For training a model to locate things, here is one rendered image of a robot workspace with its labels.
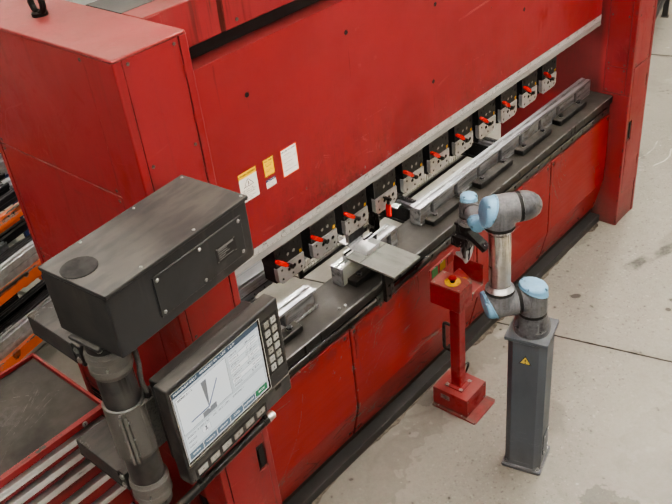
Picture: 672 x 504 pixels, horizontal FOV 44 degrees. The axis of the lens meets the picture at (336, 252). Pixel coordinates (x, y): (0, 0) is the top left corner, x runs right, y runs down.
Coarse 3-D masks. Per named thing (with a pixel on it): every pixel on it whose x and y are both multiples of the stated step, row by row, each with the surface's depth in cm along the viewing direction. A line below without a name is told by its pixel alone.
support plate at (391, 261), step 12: (372, 240) 366; (372, 252) 359; (384, 252) 358; (396, 252) 357; (408, 252) 356; (360, 264) 353; (372, 264) 352; (384, 264) 351; (396, 264) 350; (408, 264) 349; (396, 276) 344
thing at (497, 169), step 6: (498, 162) 431; (510, 162) 431; (492, 168) 427; (498, 168) 426; (504, 168) 428; (486, 174) 422; (492, 174) 422; (498, 174) 425; (474, 180) 419; (480, 180) 418; (486, 180) 418; (474, 186) 418; (480, 186) 416
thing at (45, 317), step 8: (48, 304) 231; (32, 312) 229; (40, 312) 228; (48, 312) 228; (32, 320) 227; (40, 320) 225; (48, 320) 225; (56, 320) 225; (32, 328) 231; (40, 328) 226; (48, 328) 222; (56, 328) 222; (40, 336) 229; (48, 336) 225; (56, 336) 220; (64, 336) 219; (56, 344) 224; (64, 344) 219; (72, 344) 216; (64, 352) 222; (72, 352) 218; (80, 352) 215; (80, 360) 217
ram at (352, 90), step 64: (320, 0) 304; (384, 0) 320; (448, 0) 352; (512, 0) 391; (576, 0) 440; (192, 64) 264; (256, 64) 280; (320, 64) 304; (384, 64) 332; (448, 64) 367; (512, 64) 410; (256, 128) 289; (320, 128) 315; (384, 128) 346; (448, 128) 384; (320, 192) 327; (256, 256) 310
